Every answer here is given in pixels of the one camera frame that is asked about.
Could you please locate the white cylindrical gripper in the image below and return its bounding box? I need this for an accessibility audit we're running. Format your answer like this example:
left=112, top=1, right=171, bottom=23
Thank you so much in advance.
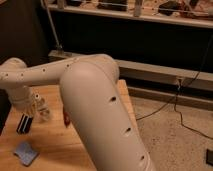
left=10, top=96, right=33, bottom=110

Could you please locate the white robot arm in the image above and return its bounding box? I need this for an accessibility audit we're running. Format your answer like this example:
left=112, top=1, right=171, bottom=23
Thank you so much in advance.
left=0, top=54, right=156, bottom=171

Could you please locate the clear plastic bottle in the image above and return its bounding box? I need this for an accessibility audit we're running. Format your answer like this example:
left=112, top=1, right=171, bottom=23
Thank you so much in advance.
left=34, top=93, right=51, bottom=122

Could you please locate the black striped rectangular block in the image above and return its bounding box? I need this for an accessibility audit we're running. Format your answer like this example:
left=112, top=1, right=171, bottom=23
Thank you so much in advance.
left=16, top=114, right=33, bottom=134

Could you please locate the blue folded cloth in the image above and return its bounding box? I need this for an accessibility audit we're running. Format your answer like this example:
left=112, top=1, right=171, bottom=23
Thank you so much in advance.
left=13, top=142, right=39, bottom=167

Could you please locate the wooden table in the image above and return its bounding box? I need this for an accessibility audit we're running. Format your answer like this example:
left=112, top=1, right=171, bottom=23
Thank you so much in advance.
left=0, top=79, right=138, bottom=171

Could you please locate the metal lamp pole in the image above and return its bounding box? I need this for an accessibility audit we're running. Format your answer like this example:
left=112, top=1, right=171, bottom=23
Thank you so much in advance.
left=43, top=0, right=63, bottom=51

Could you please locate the cluttered background shelf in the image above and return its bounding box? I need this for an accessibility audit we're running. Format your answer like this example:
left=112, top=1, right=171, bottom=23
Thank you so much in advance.
left=40, top=0, right=213, bottom=29

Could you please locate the black power cable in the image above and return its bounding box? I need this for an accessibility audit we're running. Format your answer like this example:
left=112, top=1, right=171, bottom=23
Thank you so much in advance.
left=135, top=36, right=213, bottom=141

